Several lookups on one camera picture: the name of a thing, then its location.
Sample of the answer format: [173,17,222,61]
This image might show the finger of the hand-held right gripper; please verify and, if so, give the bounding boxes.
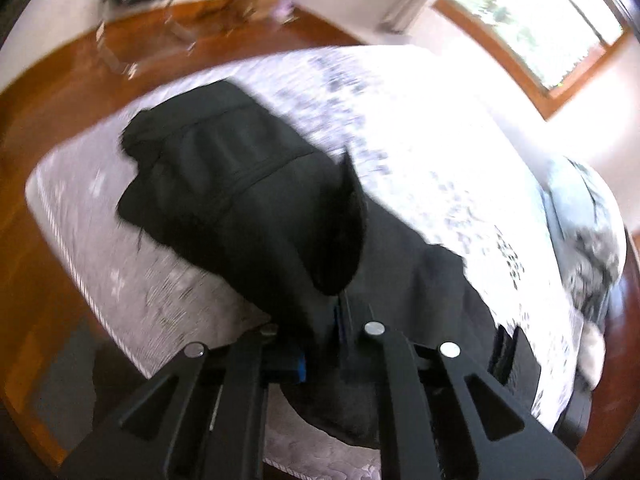
[492,327,543,411]

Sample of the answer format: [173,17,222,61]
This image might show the wood framed window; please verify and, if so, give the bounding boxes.
[432,0,633,101]

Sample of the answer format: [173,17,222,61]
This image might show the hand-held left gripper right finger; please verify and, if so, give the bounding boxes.
[332,295,586,480]

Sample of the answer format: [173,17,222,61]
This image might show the white fleece blanket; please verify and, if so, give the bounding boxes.
[575,320,607,391]

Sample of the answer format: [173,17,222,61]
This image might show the black pants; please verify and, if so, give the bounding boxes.
[116,80,506,451]

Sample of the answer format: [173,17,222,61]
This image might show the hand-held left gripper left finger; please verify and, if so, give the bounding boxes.
[60,325,307,480]

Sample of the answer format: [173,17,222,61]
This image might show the bed with white sheet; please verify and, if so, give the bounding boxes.
[25,45,626,480]

